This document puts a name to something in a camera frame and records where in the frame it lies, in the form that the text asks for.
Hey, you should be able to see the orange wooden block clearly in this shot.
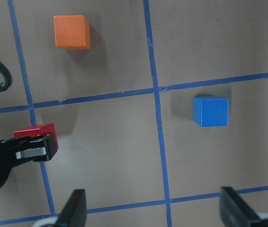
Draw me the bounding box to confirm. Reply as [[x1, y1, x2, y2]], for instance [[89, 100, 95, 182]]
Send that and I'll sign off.
[[54, 15, 91, 50]]

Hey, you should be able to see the blue wooden block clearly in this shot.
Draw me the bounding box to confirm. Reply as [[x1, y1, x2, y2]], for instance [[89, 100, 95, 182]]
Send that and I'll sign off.
[[193, 96, 229, 127]]

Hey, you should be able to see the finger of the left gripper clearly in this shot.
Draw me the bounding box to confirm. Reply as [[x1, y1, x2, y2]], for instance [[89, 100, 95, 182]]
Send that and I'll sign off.
[[0, 133, 58, 163]]

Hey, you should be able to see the red wooden block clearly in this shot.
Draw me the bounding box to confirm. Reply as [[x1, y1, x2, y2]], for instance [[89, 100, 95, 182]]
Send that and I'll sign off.
[[13, 123, 59, 149]]

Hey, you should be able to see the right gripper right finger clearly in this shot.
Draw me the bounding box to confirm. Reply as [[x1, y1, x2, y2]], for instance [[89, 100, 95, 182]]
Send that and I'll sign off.
[[219, 186, 261, 227]]

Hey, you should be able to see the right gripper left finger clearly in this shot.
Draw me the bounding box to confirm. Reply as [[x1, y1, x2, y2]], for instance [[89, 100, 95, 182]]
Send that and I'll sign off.
[[56, 189, 87, 227]]

